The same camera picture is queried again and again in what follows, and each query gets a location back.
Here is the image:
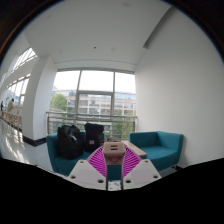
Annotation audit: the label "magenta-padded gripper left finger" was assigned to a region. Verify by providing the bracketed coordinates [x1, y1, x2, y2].
[66, 146, 108, 191]

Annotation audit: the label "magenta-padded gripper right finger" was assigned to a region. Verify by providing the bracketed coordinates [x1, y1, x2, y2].
[121, 146, 162, 191]

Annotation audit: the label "pink charger block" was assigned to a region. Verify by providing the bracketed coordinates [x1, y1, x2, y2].
[102, 141, 127, 166]

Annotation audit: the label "wooden-topped teal side table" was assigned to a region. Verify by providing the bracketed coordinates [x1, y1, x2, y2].
[121, 139, 148, 159]

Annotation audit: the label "teal fabric sofa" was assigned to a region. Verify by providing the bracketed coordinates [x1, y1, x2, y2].
[45, 131, 108, 177]
[128, 130, 185, 173]

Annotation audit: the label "glossy black bag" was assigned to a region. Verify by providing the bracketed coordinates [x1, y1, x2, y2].
[55, 124, 84, 160]

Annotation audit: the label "black backpack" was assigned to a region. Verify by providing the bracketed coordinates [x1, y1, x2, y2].
[83, 122, 106, 154]

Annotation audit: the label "metal balcony railing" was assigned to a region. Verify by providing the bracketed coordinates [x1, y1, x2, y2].
[45, 111, 138, 141]

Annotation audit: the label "large glass window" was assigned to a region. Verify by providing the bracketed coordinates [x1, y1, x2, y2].
[49, 68, 138, 141]

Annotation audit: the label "wooden balustrade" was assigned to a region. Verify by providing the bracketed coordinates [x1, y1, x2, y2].
[0, 109, 24, 131]

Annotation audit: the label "corridor glass windows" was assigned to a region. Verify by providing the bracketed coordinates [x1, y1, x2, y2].
[3, 46, 38, 108]

